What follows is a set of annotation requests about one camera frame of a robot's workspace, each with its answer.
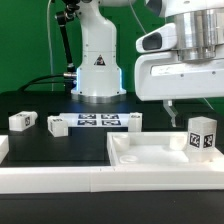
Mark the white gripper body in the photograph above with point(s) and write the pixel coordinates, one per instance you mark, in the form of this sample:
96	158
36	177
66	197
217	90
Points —
160	75

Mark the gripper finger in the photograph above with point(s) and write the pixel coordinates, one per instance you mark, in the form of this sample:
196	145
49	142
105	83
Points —
171	110

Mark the white square table top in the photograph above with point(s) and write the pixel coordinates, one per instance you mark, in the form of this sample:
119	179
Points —
155	148

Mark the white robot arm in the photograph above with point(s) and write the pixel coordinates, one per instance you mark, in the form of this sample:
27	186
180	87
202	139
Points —
183	59

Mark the white U-shaped fence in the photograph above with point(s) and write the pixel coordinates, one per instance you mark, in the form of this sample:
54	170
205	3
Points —
193	176

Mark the white sheet with markers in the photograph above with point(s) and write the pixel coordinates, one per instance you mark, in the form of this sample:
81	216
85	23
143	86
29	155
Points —
95	119

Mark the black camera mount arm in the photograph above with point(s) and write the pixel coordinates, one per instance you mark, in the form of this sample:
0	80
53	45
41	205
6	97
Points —
63	17

